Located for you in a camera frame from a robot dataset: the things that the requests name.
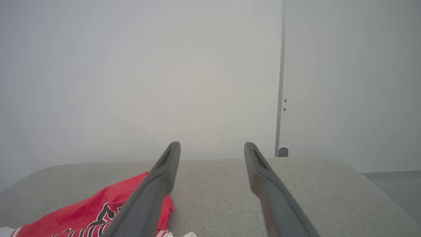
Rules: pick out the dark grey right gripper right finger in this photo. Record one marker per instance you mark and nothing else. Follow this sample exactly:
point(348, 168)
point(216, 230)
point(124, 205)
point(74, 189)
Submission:
point(276, 200)

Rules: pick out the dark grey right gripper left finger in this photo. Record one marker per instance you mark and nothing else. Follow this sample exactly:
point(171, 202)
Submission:
point(148, 197)

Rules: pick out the red and white jersey shirt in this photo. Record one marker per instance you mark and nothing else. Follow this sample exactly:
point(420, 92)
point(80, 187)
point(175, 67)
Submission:
point(88, 210)

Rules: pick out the grey fabric sofa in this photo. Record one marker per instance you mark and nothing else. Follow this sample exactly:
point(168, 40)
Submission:
point(213, 194)

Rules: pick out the light grey door panel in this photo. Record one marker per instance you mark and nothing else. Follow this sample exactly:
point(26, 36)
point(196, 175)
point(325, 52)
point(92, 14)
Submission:
point(352, 82)

